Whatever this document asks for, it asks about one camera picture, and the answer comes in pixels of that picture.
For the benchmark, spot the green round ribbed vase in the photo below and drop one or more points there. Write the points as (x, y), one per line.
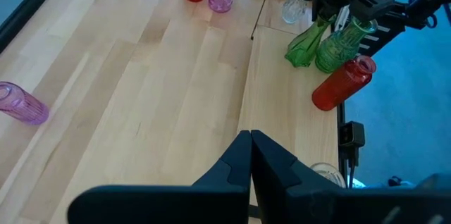
(338, 53)

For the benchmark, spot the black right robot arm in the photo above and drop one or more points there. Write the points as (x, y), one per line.
(405, 5)

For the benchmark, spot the green faceted cone vase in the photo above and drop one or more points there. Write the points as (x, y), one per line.
(303, 49)

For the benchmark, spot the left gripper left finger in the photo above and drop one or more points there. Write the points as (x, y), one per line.
(211, 203)

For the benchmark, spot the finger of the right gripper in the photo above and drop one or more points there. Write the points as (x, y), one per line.
(333, 11)
(319, 11)

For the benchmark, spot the clear swirl-ribbed glass vase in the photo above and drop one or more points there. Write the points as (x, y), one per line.
(293, 9)

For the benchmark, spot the black table-level camera box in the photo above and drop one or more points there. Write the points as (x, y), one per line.
(350, 134)

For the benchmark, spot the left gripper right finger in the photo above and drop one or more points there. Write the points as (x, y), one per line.
(299, 203)

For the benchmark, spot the red ribbed cylinder vase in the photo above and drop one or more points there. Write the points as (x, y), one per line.
(338, 88)

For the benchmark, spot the light wooden shelf board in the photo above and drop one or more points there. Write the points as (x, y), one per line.
(282, 93)

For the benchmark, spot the pink ribbed cylinder vase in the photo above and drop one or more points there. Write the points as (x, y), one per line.
(24, 106)

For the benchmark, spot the black slotted bracket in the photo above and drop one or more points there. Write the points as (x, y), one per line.
(382, 41)

